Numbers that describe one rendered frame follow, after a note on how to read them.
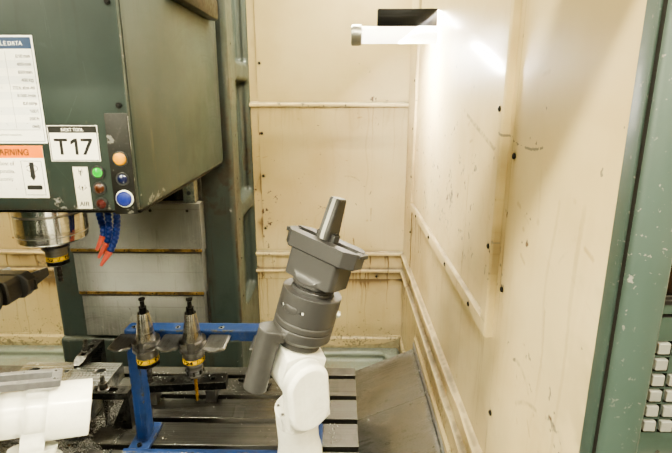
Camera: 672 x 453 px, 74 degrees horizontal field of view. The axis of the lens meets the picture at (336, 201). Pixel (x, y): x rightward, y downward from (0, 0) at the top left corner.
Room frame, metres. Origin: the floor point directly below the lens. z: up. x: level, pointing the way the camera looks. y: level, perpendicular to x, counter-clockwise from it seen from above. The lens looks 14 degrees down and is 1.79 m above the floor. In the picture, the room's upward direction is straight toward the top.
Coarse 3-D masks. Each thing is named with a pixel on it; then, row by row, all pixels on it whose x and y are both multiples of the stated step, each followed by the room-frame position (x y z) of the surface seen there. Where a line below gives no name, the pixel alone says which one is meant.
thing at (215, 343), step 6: (210, 336) 0.98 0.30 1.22; (216, 336) 0.98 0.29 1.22; (222, 336) 0.98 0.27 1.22; (228, 336) 0.98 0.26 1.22; (210, 342) 0.95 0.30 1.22; (216, 342) 0.95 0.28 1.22; (222, 342) 0.95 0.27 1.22; (204, 348) 0.93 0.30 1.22; (210, 348) 0.93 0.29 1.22; (216, 348) 0.93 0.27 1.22; (222, 348) 0.93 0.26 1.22
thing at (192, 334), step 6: (186, 318) 0.94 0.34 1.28; (192, 318) 0.94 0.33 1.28; (186, 324) 0.94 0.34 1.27; (192, 324) 0.94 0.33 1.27; (198, 324) 0.95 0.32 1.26; (186, 330) 0.94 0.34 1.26; (192, 330) 0.94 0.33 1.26; (198, 330) 0.95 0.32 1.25; (186, 336) 0.93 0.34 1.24; (192, 336) 0.93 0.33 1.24; (198, 336) 0.94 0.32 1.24; (186, 342) 0.93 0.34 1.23; (192, 342) 0.93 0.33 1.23
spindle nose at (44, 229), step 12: (12, 216) 1.03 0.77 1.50; (24, 216) 1.01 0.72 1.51; (36, 216) 1.01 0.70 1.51; (48, 216) 1.02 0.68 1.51; (60, 216) 1.03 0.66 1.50; (72, 216) 1.06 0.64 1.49; (84, 216) 1.10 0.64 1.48; (24, 228) 1.01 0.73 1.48; (36, 228) 1.01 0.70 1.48; (48, 228) 1.02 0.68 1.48; (60, 228) 1.03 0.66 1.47; (72, 228) 1.05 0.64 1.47; (84, 228) 1.09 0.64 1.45; (24, 240) 1.01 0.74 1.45; (36, 240) 1.01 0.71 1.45; (48, 240) 1.02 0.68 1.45; (60, 240) 1.03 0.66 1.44; (72, 240) 1.05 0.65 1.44
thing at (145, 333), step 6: (138, 312) 0.95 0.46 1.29; (138, 318) 0.94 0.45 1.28; (144, 318) 0.94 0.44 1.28; (150, 318) 0.96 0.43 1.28; (138, 324) 0.94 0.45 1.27; (144, 324) 0.94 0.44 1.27; (150, 324) 0.95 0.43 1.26; (138, 330) 0.94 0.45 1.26; (144, 330) 0.94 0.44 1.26; (150, 330) 0.95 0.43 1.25; (138, 336) 0.93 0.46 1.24; (144, 336) 0.93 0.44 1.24; (150, 336) 0.94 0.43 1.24; (138, 342) 0.93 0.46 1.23; (144, 342) 0.93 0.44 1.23
